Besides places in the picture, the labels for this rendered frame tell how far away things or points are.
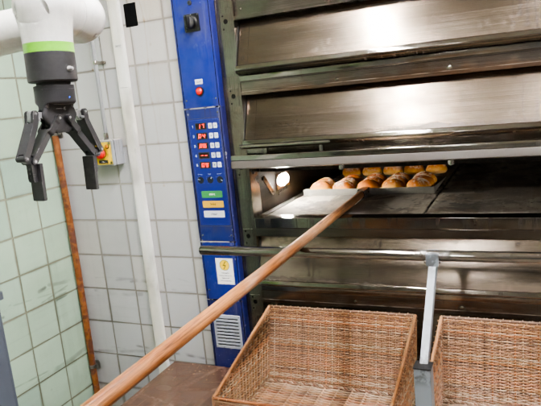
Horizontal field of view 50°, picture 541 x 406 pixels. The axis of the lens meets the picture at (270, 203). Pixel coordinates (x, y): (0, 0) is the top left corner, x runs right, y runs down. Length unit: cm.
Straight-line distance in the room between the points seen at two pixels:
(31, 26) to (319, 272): 133
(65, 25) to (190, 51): 104
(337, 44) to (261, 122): 38
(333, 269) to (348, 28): 82
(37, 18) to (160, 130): 120
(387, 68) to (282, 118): 40
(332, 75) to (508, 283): 88
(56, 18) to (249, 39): 105
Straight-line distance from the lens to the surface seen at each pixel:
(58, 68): 117
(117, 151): 238
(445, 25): 190
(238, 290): 132
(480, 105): 190
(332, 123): 198
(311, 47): 200
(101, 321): 273
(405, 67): 193
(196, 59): 216
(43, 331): 262
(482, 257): 159
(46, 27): 117
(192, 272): 236
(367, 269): 205
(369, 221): 201
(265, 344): 218
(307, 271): 212
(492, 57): 190
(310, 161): 187
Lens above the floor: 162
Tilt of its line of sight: 11 degrees down
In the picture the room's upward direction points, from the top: 6 degrees counter-clockwise
